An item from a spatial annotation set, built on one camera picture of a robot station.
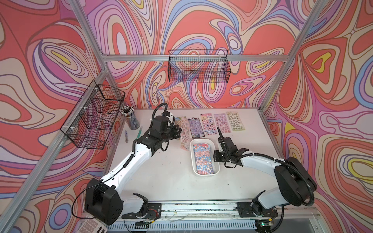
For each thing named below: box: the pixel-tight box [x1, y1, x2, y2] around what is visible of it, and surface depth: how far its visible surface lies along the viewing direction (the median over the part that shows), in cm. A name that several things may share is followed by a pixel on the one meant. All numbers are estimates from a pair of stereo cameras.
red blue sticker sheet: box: [193, 143, 214, 175], surface depth 90 cm
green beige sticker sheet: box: [226, 111, 246, 132], surface depth 113 cm
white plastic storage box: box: [189, 138, 221, 177], surface depth 91 cm
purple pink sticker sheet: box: [213, 113, 231, 134], surface depth 113 cm
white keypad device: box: [76, 215, 108, 233], surface depth 69 cm
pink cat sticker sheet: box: [200, 113, 218, 136], surface depth 113 cm
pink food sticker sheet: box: [180, 116, 190, 151], surface depth 83 cm
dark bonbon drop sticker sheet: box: [187, 116, 205, 139], surface depth 110 cm
